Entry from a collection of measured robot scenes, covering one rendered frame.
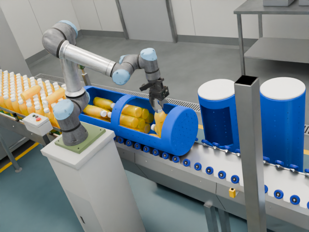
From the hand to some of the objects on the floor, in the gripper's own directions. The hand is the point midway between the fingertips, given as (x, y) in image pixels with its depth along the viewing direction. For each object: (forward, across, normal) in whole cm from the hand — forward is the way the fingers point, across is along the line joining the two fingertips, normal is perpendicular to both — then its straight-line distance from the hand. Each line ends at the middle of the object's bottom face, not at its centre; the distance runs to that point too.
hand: (158, 108), depth 187 cm
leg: (+126, +11, -25) cm, 130 cm away
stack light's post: (+128, +40, +118) cm, 179 cm away
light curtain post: (+126, -28, -70) cm, 146 cm away
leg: (+126, -3, -25) cm, 129 cm away
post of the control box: (+128, -25, +100) cm, 164 cm away
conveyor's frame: (+129, +4, +166) cm, 210 cm away
